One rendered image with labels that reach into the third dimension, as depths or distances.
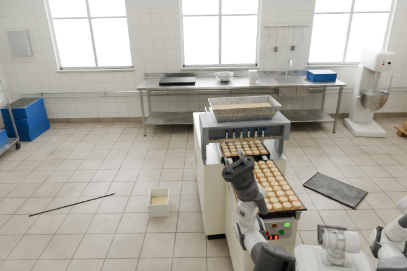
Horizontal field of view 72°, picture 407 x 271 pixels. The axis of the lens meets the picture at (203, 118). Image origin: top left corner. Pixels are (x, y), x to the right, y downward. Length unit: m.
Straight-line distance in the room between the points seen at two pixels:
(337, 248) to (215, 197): 1.60
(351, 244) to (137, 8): 4.81
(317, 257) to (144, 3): 4.74
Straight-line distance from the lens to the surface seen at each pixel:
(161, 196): 3.36
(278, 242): 2.02
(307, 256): 1.15
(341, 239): 1.09
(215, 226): 2.77
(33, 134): 5.66
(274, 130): 2.46
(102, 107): 5.81
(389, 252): 1.37
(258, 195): 1.08
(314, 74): 5.06
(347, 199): 3.67
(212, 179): 2.45
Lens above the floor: 2.05
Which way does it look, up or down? 21 degrees down
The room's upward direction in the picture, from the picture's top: 1 degrees counter-clockwise
